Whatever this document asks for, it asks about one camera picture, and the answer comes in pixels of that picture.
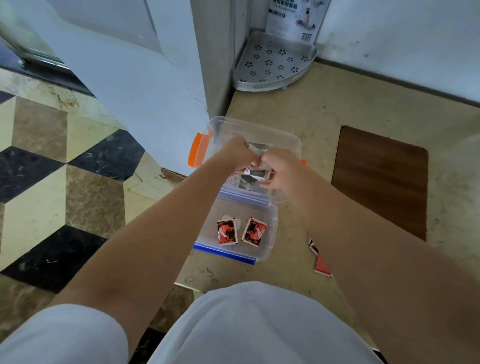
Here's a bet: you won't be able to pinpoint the white printed packaging card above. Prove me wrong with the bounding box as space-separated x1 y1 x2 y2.
265 0 331 46

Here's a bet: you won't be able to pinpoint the person's left hand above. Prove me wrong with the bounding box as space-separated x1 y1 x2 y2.
218 136 262 173

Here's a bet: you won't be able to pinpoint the person's left forearm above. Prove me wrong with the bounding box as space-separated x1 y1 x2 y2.
48 148 241 359

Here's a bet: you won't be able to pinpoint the red black sachet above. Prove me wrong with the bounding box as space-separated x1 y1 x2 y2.
216 218 239 245
241 217 268 247

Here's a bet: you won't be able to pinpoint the silver corner shelf rack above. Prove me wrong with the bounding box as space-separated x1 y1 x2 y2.
232 30 318 92

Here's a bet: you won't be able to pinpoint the white door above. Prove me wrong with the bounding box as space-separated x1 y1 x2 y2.
7 0 211 177

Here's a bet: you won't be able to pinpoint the small silver foil packet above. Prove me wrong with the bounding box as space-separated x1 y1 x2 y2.
243 166 271 181

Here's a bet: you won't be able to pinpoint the person's right forearm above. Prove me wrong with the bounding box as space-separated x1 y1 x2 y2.
279 163 480 364

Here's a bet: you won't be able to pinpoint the person's white shirt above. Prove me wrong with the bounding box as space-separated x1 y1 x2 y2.
0 281 383 364

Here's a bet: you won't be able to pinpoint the clear plastic box, orange latches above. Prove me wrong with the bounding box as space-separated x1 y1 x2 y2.
188 116 307 204

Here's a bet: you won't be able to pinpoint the person's right hand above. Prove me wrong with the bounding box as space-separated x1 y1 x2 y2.
259 147 303 189

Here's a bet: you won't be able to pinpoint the torn red sachet piece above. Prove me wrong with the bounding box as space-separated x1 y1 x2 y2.
308 237 333 278

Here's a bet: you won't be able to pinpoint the brown wooden board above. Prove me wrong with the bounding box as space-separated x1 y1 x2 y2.
331 125 429 241

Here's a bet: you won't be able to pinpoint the printed packet in box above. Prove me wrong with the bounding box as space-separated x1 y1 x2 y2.
226 173 271 196

